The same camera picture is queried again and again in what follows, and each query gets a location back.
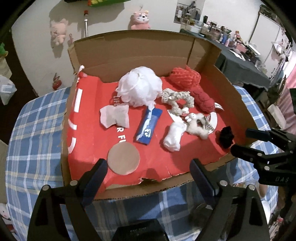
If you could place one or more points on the brown round coaster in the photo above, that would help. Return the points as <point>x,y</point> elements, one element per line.
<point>123,158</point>

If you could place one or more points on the white mesh bath puff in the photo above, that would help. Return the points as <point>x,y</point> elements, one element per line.
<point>141,86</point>

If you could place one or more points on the white tissue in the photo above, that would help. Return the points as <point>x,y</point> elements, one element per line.
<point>115,115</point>

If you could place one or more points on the white fluffy plush toy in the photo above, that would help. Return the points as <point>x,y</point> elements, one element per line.
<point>201,125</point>

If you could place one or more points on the pink cat plush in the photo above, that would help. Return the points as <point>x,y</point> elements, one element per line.
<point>140,20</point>

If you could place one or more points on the dark green covered table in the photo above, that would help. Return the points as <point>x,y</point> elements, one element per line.
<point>235,69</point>

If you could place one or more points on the blue plaid tablecloth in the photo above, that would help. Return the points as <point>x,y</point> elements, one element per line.
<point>33,160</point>

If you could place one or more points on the blue tissue packet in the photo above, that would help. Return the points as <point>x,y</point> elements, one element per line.
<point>147,126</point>

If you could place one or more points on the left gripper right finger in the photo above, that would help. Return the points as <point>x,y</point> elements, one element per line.
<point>206,184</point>

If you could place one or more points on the red knitted item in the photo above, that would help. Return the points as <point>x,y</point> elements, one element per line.
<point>202,99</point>

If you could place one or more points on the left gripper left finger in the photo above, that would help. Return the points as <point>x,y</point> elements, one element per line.
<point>92,180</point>

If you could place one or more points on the pale pink pig plush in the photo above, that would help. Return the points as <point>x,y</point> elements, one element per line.
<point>59,31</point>

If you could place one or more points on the white plastic bag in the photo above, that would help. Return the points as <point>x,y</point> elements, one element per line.
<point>7,89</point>

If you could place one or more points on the red mesh bath puff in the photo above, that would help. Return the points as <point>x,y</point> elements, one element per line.
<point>185,78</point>

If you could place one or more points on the beige knitted scrunchie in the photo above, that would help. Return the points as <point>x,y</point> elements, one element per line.
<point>171,97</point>

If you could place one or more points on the black fuzzy pompom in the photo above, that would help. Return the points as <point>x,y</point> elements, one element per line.
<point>226,137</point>

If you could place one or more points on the red cardboard box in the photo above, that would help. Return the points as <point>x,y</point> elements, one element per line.
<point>99,62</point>

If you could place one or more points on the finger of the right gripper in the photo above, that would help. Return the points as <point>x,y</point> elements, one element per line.
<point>252,154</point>
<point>279,138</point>

